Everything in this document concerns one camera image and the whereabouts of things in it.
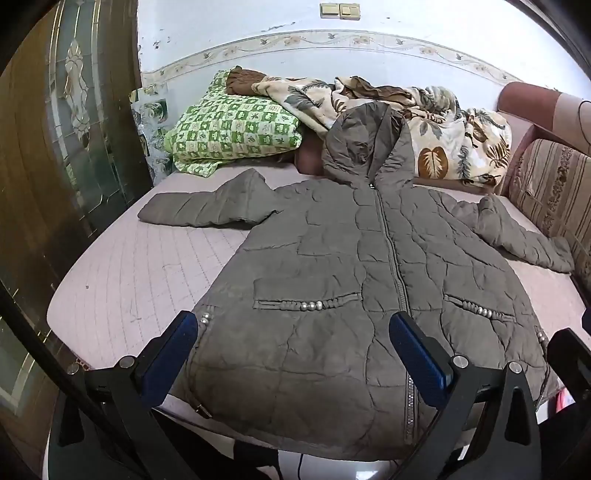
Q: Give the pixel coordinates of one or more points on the grey quilted hooded jacket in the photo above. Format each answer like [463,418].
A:
[323,277]

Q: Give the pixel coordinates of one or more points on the beige leaf-print blanket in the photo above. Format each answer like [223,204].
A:
[438,129]

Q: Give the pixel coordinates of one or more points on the striped sofa cushion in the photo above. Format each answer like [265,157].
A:
[554,194]

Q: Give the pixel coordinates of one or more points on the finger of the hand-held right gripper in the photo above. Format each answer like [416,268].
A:
[572,364]

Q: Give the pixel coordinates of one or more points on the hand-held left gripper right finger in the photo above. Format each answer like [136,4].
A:
[415,360]

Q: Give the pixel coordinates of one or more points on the wooden glass door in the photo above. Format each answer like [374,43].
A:
[37,161]

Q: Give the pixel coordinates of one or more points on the beige wall switch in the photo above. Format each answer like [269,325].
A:
[349,10]
[329,9]

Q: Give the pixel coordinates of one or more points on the pink upholstered headboard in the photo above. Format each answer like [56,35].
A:
[521,101]

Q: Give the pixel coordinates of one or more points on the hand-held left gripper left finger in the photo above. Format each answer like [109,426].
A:
[171,355]

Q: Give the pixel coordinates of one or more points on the bed with pink quilted cover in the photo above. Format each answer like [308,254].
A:
[138,277]

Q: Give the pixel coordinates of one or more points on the brown pillow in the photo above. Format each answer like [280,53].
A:
[309,159]

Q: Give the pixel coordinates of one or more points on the green checkered pillow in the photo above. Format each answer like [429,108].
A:
[221,129]

